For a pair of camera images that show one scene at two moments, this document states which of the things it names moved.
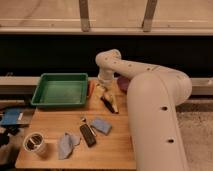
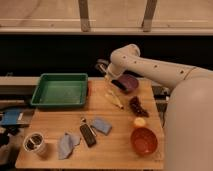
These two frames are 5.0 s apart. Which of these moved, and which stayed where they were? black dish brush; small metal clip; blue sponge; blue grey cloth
Moved: black dish brush
Stayed: blue sponge; blue grey cloth; small metal clip
